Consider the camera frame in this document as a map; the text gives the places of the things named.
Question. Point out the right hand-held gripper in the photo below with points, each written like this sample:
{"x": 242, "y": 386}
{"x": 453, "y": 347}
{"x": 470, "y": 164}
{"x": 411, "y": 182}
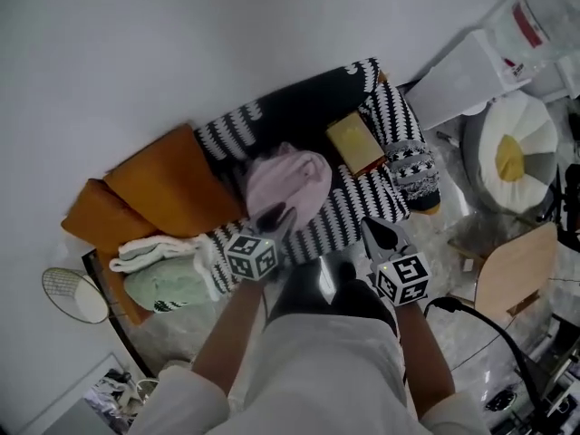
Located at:
{"x": 403, "y": 279}

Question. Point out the yellow box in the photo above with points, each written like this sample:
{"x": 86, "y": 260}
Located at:
{"x": 355, "y": 145}

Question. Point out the grey patterned knit blanket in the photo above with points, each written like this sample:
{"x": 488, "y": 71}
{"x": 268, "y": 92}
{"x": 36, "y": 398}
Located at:
{"x": 414, "y": 170}

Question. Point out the white flat box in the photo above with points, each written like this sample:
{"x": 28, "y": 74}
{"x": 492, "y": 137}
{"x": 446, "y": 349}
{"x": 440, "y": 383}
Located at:
{"x": 457, "y": 80}

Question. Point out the large orange cushion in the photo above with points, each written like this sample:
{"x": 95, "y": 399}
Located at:
{"x": 172, "y": 184}

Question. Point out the small orange cushion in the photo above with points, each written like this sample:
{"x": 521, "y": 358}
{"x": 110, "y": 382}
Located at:
{"x": 104, "y": 218}

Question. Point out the pale green towel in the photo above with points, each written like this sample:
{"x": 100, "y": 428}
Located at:
{"x": 167, "y": 286}

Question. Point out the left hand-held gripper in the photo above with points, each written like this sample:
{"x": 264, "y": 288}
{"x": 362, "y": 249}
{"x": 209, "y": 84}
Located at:
{"x": 250, "y": 255}

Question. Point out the person's white shirt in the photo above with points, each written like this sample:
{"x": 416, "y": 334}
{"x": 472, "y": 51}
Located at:
{"x": 317, "y": 379}

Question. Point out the white flower-shaped cushion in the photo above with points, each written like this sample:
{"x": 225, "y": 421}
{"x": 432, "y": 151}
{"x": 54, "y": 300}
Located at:
{"x": 521, "y": 147}

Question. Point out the black tripod stand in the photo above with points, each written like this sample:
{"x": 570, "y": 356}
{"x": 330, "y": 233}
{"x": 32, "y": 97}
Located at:
{"x": 570, "y": 197}

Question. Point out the person's right forearm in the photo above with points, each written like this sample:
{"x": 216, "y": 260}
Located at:
{"x": 423, "y": 356}

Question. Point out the person's left forearm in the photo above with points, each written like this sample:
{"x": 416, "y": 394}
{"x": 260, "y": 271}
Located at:
{"x": 226, "y": 338}

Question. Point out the clear plastic bag red label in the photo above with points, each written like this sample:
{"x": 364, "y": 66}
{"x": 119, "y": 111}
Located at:
{"x": 530, "y": 30}

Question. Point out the leaning framed mirror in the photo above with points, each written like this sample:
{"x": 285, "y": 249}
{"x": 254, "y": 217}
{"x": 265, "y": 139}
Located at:
{"x": 99, "y": 401}

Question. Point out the black sofa frame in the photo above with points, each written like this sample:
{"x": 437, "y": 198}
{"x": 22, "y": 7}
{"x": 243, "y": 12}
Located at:
{"x": 122, "y": 333}

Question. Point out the pink cloth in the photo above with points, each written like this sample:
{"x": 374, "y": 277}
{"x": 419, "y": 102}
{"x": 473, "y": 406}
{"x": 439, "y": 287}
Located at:
{"x": 290, "y": 179}

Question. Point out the light wooden chair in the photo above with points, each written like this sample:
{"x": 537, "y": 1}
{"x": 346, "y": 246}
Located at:
{"x": 516, "y": 270}

